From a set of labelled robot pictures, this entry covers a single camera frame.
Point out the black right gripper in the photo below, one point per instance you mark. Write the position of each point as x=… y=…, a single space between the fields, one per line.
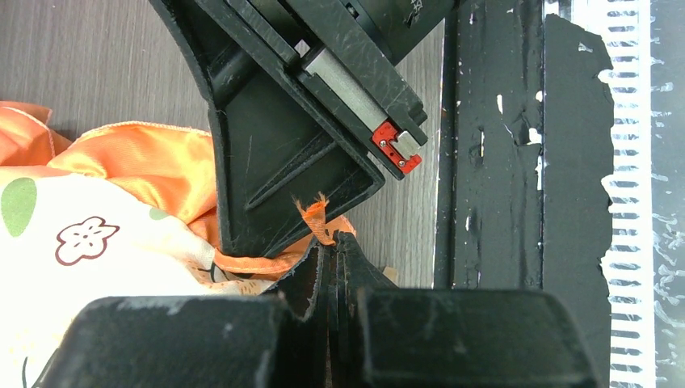
x=298 y=94

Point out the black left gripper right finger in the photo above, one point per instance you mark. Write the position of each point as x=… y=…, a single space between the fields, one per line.
x=351 y=272

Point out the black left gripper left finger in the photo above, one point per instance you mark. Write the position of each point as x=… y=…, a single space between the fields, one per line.
x=299 y=289

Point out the orange fruit print cushion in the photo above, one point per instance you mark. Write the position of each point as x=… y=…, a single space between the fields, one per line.
x=111 y=274

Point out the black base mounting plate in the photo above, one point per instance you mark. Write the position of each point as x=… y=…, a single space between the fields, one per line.
x=524 y=147

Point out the slotted aluminium rail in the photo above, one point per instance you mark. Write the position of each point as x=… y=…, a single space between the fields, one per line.
x=644 y=266

